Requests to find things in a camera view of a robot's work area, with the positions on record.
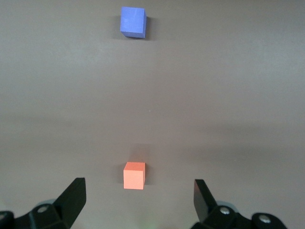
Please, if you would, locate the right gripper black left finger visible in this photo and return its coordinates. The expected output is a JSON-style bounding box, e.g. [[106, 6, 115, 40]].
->
[[0, 177, 87, 229]]

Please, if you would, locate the purple foam block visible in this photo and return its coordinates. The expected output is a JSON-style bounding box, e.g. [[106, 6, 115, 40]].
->
[[120, 6, 146, 39]]

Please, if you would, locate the orange foam block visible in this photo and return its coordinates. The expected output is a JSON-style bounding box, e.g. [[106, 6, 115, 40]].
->
[[123, 161, 146, 191]]

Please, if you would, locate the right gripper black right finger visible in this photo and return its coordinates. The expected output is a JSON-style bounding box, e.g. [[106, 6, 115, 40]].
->
[[192, 179, 285, 229]]

